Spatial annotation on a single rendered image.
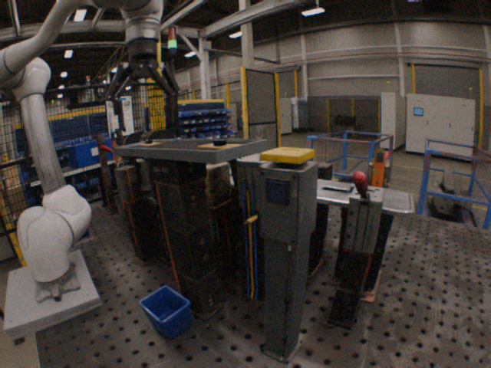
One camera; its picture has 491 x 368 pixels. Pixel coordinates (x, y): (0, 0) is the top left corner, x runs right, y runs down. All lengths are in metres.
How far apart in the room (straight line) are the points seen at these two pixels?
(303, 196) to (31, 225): 0.74
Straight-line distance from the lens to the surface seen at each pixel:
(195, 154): 0.36
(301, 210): 0.32
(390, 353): 0.65
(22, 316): 0.89
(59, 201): 0.93
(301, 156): 0.31
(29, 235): 0.81
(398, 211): 0.58
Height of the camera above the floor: 1.21
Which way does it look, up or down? 17 degrees down
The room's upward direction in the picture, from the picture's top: 3 degrees counter-clockwise
